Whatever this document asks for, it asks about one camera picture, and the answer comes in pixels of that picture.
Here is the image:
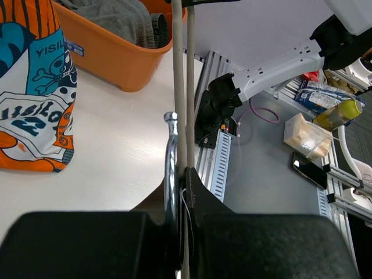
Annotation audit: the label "dark glass bottle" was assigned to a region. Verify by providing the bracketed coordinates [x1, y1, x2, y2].
[312, 99, 363, 131]

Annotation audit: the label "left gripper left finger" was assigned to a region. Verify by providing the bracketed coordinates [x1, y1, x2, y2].
[1, 186, 181, 278]

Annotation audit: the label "colourful patterned shorts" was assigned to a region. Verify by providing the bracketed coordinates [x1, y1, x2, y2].
[1, 1, 77, 172]

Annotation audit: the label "black smartphone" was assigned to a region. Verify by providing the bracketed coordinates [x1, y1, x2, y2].
[292, 151, 328, 190]

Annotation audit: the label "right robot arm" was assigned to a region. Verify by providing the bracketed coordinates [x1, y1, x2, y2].
[195, 1, 371, 148]

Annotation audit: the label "beige paper package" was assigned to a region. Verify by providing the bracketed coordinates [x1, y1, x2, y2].
[283, 113, 333, 161]

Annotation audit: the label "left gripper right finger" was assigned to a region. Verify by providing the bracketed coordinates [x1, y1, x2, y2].
[185, 168, 359, 278]

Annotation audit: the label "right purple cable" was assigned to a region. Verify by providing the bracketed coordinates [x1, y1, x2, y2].
[229, 97, 280, 187]

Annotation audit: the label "grey clothes hanger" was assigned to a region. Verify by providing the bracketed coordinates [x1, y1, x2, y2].
[164, 1, 195, 278]

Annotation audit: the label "grey shorts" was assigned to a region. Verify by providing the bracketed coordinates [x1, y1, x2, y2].
[57, 0, 170, 49]

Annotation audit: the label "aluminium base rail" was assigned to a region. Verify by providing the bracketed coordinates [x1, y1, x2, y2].
[193, 49, 244, 152]

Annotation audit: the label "blue snack bag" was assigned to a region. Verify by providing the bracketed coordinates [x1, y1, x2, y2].
[295, 80, 366, 114]

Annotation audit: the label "white slotted cable duct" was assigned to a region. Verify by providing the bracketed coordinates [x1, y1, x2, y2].
[195, 132, 231, 202]

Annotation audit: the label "orange plastic basket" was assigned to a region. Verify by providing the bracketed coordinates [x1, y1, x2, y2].
[52, 2, 173, 92]

